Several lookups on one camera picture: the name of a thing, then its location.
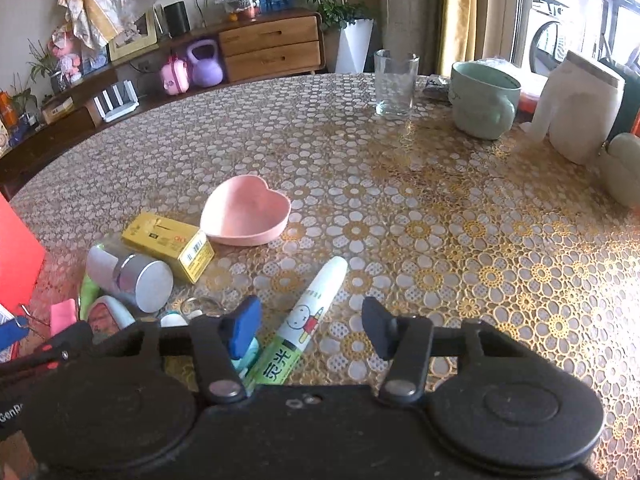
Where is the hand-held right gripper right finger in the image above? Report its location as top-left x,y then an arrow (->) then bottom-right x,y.
361,296 -> 501,406

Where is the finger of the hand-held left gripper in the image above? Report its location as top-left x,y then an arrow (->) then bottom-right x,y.
0,320 -> 94,378

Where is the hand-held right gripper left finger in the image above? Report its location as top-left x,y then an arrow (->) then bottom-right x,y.
131,296 -> 263,406

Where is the pink eraser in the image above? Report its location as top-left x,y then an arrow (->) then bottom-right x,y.
50,300 -> 78,336

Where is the white green cartoon tube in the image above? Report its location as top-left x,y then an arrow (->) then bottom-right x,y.
247,256 -> 348,388

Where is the red storage box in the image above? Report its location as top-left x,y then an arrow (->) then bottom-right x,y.
0,192 -> 47,306

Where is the white printed small item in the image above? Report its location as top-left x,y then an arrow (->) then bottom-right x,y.
87,296 -> 137,342

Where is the blue white small packet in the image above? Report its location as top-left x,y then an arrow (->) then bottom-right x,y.
0,305 -> 30,361

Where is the yellow cardboard box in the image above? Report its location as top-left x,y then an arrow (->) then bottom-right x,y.
121,211 -> 216,284

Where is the pink heart-shaped bowl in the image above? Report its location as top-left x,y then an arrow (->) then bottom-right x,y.
200,175 -> 292,247

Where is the flat yellow shelf box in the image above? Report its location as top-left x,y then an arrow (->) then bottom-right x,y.
40,97 -> 76,123

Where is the orange bottle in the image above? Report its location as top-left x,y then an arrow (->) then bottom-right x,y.
0,90 -> 18,131

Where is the pale green mug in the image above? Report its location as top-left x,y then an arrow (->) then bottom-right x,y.
450,61 -> 522,140

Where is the clear drinking glass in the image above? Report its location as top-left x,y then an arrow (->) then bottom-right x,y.
374,50 -> 420,120

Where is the small leafy potted plant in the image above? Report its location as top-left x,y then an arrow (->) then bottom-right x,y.
7,75 -> 38,128

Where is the dark foil packet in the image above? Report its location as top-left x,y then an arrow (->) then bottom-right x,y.
422,75 -> 453,103

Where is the pink mini suitcase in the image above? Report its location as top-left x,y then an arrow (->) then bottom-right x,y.
160,55 -> 191,95

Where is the small potted grass plant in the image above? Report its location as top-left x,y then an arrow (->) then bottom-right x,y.
27,40 -> 71,96

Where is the purple kettlebell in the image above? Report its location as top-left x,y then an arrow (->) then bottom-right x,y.
186,40 -> 224,87

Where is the red small container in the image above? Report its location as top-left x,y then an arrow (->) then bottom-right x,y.
517,87 -> 546,116

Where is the wooden media cabinet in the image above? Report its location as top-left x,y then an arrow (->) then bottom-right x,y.
0,9 -> 326,201

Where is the pink doll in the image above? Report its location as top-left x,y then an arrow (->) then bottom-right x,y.
50,25 -> 83,83

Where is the potted plant white planter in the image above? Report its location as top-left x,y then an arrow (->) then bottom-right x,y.
292,0 -> 381,75

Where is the white jug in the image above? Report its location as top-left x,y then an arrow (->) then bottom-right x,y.
530,51 -> 626,165

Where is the black speaker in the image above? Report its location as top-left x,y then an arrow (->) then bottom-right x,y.
164,1 -> 191,37

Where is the yellow curtain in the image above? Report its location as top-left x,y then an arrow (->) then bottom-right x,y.
435,0 -> 481,76

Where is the washing machine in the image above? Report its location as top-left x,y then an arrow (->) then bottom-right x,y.
520,0 -> 611,78

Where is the dark green utensil holder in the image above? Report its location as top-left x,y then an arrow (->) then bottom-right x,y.
607,57 -> 640,138

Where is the beige curtain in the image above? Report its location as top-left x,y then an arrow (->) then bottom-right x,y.
472,0 -> 523,63

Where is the yellow picture frame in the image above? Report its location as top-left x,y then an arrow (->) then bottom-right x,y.
107,10 -> 158,62

